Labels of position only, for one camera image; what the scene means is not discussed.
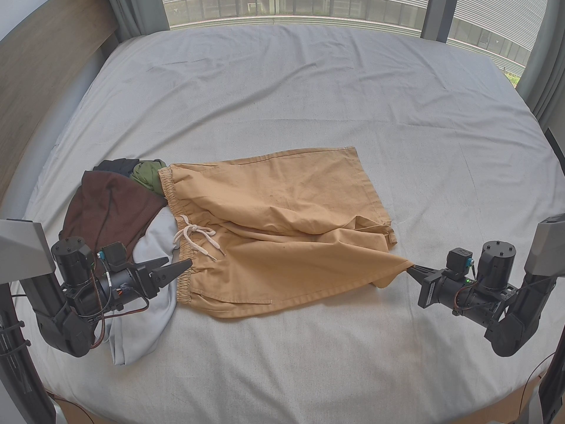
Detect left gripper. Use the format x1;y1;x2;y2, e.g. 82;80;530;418
107;257;193;301

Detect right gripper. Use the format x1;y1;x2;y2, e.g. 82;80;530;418
418;270;475;312

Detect tan shorts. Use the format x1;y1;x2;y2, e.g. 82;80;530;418
157;146;413;320

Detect bed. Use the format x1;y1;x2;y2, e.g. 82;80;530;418
0;0;565;424

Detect pale blue garment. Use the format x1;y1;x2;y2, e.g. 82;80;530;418
108;210;182;366

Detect brown garment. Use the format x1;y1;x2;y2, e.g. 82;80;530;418
59;170;169;266

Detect green garment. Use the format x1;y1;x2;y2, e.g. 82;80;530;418
129;158;167;197

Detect black garment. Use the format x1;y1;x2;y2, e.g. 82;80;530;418
93;158;139;178

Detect grey-green curtain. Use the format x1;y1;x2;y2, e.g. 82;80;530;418
98;0;172;49
516;0;565;127

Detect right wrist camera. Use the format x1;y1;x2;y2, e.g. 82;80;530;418
446;248;471;277

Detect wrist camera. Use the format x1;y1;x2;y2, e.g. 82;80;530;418
99;242;126;269
446;248;471;277

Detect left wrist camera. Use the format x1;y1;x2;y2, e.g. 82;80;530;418
99;242;126;269

